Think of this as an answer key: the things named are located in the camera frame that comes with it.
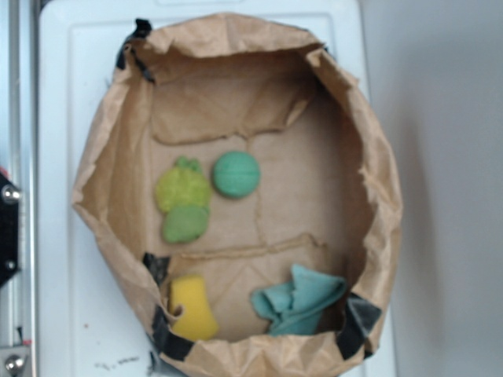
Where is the brown paper bag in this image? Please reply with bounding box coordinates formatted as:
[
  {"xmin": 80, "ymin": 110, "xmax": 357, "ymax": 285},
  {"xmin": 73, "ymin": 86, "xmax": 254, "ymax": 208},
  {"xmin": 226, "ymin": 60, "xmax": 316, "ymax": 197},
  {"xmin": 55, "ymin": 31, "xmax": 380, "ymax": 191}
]
[{"xmin": 72, "ymin": 13, "xmax": 402, "ymax": 376}]

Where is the yellow-green plush toy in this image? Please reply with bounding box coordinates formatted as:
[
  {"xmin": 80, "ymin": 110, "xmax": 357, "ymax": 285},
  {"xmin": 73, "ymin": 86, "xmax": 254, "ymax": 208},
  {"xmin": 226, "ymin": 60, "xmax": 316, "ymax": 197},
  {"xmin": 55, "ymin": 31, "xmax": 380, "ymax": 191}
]
[{"xmin": 155, "ymin": 156, "xmax": 212, "ymax": 213}]

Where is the black robot mount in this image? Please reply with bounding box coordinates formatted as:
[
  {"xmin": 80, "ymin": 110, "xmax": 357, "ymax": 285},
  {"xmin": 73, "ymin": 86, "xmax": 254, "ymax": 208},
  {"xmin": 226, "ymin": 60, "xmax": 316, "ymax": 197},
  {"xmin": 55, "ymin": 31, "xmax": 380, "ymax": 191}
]
[{"xmin": 0, "ymin": 171, "xmax": 21, "ymax": 287}]

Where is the teal cloth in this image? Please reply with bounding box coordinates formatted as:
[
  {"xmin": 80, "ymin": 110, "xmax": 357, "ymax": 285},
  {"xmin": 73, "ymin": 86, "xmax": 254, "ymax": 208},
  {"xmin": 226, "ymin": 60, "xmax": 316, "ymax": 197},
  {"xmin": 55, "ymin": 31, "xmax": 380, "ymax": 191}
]
[{"xmin": 250, "ymin": 264, "xmax": 347, "ymax": 337}]

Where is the yellow sponge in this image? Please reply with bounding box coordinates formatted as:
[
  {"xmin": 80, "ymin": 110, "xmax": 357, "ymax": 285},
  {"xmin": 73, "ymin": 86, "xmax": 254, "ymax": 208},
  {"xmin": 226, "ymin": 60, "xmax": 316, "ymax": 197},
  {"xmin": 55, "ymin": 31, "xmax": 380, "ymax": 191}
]
[{"xmin": 169, "ymin": 275, "xmax": 219, "ymax": 342}]

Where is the green round plush piece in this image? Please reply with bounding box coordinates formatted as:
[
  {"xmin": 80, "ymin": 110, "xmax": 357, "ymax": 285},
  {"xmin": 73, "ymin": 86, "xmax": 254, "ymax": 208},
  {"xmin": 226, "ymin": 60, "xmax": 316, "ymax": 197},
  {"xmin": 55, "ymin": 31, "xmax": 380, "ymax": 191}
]
[{"xmin": 162, "ymin": 204, "xmax": 209, "ymax": 243}]

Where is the aluminium frame rail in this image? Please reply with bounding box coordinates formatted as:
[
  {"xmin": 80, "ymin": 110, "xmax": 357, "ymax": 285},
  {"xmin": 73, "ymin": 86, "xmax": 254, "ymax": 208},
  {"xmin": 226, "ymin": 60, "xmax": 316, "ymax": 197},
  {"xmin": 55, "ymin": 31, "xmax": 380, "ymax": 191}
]
[{"xmin": 1, "ymin": 1, "xmax": 40, "ymax": 376}]

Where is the green ball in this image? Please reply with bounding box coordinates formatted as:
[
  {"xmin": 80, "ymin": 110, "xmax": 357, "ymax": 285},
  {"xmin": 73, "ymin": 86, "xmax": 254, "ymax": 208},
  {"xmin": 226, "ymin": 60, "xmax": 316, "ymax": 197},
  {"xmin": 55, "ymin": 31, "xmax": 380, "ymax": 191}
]
[{"xmin": 211, "ymin": 151, "xmax": 261, "ymax": 199}]

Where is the white plastic tray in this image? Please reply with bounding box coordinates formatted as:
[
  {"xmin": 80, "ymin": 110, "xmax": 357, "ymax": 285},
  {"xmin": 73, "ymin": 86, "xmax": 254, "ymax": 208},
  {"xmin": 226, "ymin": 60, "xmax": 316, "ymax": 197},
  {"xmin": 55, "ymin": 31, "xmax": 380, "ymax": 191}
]
[{"xmin": 35, "ymin": 0, "xmax": 398, "ymax": 377}]

